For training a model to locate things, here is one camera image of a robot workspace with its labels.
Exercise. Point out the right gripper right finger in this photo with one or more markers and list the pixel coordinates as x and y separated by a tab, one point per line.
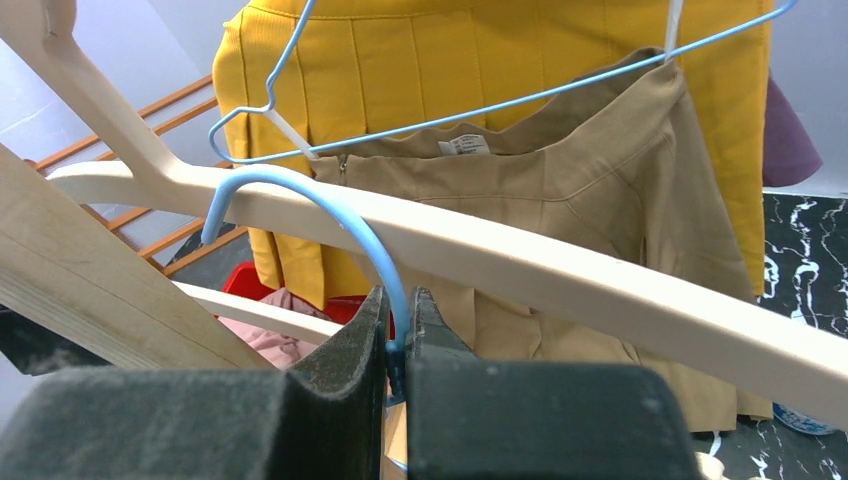
471	418

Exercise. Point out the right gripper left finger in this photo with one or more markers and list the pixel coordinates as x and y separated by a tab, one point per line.
318	419

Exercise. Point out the blue wire hanger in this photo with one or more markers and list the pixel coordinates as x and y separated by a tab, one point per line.
302	147
352	222

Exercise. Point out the khaki tan garment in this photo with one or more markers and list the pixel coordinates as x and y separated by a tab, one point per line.
619	167

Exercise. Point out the beige plastic hanger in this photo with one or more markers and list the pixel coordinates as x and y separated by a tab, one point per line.
760	351

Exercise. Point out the wooden clothes rack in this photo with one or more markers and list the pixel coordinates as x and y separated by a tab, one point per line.
62	269

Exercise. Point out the round blue white tin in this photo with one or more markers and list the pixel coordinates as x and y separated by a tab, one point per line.
800	422

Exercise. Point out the mustard yellow garment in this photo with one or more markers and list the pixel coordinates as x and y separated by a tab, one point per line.
368	66

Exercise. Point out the orange wooden shoe rack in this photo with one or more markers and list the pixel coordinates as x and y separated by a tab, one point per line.
133	184

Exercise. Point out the purple garment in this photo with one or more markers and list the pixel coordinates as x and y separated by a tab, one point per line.
789	155

